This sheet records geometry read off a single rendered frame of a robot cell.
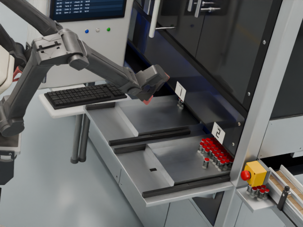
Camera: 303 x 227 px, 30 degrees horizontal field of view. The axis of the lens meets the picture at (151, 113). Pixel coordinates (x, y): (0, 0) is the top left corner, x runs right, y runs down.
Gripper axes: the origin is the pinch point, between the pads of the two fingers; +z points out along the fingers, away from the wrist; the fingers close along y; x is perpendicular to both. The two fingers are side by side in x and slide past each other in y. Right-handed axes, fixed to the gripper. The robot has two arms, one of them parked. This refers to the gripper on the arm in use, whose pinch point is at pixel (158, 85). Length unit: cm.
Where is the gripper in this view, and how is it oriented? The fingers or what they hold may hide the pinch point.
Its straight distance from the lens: 218.2
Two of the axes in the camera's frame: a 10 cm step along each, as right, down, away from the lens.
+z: 4.1, -0.5, 9.1
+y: 6.0, -7.4, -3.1
